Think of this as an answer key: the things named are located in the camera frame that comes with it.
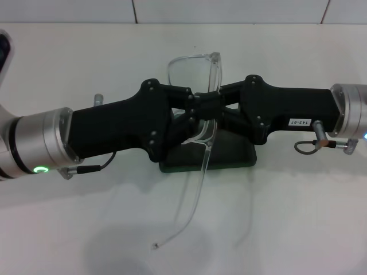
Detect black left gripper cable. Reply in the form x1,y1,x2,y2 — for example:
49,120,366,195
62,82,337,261
58,151,117,180

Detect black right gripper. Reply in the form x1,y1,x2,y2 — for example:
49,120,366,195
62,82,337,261
217,74,341,144

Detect clear plastic glasses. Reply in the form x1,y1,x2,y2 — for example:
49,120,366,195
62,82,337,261
151,52,223,250

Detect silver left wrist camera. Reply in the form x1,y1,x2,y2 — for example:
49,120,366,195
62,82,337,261
0,28,15,87

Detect grey right gripper cable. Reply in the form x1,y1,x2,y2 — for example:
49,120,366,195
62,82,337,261
294,139,358,156

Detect silver right gripper connector stub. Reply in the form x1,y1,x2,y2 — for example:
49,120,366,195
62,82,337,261
313,120,329,144

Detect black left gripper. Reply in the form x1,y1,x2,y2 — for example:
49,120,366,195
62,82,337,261
67,78,220,163

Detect green glasses case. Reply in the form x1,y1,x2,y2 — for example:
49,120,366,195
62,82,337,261
159,114,257,174

